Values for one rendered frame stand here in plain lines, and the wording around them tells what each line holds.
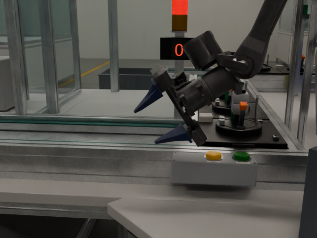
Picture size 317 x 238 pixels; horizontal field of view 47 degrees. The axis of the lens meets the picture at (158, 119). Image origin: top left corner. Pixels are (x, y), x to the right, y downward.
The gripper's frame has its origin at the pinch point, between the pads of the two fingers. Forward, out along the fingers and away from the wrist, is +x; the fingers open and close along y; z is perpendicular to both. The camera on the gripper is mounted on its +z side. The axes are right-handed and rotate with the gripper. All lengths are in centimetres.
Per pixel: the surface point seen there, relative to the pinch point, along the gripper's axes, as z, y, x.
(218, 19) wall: 1028, -229, -262
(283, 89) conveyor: 130, -77, -67
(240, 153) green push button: 7.5, -22.7, -12.2
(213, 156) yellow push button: 7.2, -18.9, -6.0
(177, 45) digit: 42.9, 1.1, -15.6
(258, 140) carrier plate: 17.0, -28.1, -19.3
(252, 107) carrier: 53, -37, -29
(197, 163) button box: 6.4, -17.9, -1.8
